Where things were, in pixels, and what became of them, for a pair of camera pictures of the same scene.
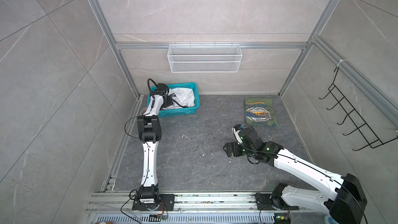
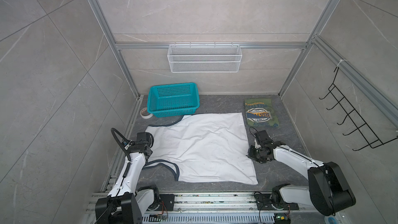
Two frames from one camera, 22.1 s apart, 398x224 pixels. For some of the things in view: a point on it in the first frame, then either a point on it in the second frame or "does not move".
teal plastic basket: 169,112 does not move
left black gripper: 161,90 → 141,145
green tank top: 258,111 does not move
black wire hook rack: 362,132 does not move
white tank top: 181,98 → 208,148
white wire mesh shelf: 204,58 does not move
